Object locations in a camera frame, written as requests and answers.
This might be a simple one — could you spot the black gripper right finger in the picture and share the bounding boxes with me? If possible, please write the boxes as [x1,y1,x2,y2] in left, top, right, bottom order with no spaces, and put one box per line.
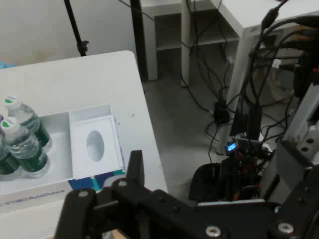
[268,169,319,239]

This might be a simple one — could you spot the white box with blue print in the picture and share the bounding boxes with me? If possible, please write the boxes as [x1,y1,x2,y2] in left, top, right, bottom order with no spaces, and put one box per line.
[0,103,127,215]

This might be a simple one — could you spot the white shelf unit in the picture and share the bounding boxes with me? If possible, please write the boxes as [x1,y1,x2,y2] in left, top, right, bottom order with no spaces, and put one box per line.
[139,0,240,82]

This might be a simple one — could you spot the black curved plastic seat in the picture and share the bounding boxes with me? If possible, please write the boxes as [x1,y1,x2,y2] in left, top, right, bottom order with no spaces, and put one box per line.
[188,163,225,202]

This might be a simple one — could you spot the silver aluminium frame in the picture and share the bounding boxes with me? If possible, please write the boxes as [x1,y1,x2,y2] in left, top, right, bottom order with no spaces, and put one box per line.
[259,84,319,207]

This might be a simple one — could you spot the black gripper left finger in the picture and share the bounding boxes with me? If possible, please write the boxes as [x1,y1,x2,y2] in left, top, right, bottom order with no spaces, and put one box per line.
[54,150,160,239]

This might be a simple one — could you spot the white side table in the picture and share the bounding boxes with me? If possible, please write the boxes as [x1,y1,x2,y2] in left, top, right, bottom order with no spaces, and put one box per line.
[216,0,319,155]

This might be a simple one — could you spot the thin black floor cable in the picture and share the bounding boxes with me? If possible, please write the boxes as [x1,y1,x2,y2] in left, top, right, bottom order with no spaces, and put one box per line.
[185,0,229,113]

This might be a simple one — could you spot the black power adapter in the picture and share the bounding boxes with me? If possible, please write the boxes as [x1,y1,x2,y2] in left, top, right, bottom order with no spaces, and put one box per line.
[213,99,230,126]

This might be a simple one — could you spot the clear water bottle green label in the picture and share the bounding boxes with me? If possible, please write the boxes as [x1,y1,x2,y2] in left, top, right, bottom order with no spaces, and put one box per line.
[0,134,20,176]
[0,116,50,179]
[2,96,53,150]

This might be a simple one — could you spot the thick black cable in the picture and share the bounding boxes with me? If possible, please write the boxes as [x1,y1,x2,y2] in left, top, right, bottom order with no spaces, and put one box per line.
[249,0,319,83]

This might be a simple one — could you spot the black vertical pole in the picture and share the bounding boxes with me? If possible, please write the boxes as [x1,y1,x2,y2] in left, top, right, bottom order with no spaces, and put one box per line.
[129,0,150,81]

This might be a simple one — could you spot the black tripod stand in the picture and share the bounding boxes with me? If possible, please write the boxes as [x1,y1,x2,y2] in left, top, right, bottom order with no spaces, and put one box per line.
[63,0,90,57]

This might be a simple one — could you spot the small device with blue display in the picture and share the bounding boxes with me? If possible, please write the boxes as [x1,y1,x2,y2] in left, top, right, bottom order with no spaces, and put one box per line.
[225,138,250,157]

